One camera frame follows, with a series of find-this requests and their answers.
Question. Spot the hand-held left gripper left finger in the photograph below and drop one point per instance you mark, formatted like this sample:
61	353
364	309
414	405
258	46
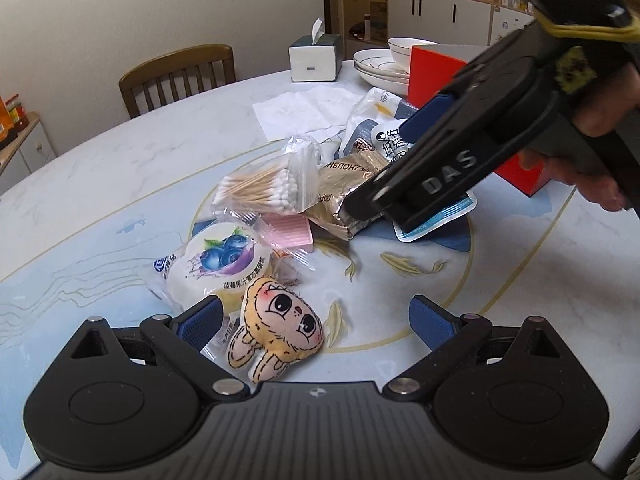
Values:
202	319

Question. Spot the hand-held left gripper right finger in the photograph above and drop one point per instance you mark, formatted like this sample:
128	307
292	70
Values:
431	321

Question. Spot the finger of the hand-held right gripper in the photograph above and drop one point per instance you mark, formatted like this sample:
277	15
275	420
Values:
432	112
400	195

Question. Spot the red cardboard box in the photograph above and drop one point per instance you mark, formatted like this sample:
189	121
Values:
430	70

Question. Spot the white blue-edged snack packet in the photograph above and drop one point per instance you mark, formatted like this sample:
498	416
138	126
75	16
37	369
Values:
390	140

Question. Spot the gold foil packet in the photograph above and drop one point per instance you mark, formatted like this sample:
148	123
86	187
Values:
335	195

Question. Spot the white and blue tissue pack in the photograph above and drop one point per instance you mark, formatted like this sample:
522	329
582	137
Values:
367	110

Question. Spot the bag of cotton swabs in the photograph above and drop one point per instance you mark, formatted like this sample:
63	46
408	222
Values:
265	185

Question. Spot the person's right hand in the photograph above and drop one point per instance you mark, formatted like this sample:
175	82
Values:
607	105

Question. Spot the white gold-rimmed plate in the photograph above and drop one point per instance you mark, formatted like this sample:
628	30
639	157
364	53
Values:
382	82
375	60

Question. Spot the blueberry cake packet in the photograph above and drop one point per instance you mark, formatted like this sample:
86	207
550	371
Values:
220	260

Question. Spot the white gold-rimmed bowl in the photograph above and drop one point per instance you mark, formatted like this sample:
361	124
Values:
410	50

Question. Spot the yellow-haired plush doll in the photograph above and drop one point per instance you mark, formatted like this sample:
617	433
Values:
280	315

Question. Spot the white sideboard cabinet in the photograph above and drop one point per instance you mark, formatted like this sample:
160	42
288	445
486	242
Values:
450	15

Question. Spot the white and green tissue box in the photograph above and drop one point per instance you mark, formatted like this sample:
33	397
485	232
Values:
315	60

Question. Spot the white paper napkin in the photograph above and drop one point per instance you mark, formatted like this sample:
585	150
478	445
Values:
300	110

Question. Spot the open wooden shelf unit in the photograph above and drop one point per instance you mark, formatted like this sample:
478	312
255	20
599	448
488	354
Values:
362	0

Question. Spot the low white drawer cabinet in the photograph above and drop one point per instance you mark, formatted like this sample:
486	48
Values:
25	160

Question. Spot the wooden slatted chair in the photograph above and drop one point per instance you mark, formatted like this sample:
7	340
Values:
150	72

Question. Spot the red-lidded jar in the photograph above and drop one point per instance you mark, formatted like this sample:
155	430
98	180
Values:
19	112

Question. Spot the orange snack box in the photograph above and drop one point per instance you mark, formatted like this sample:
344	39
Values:
5	122

